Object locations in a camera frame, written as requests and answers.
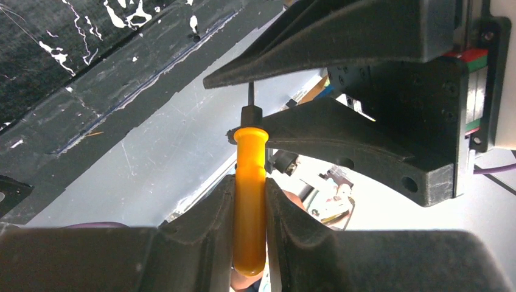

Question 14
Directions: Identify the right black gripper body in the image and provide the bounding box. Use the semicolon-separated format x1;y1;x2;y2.
329;1;512;153

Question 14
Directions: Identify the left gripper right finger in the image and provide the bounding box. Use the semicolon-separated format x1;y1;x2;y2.
266;179;514;291

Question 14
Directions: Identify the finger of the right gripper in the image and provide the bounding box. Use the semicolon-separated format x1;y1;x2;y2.
203;1;456;89
226;97;470;208

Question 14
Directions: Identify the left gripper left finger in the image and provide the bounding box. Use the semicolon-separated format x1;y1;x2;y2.
1;175;235;291

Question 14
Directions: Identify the orange handled screwdriver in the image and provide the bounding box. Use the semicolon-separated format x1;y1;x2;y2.
233;82;268;277

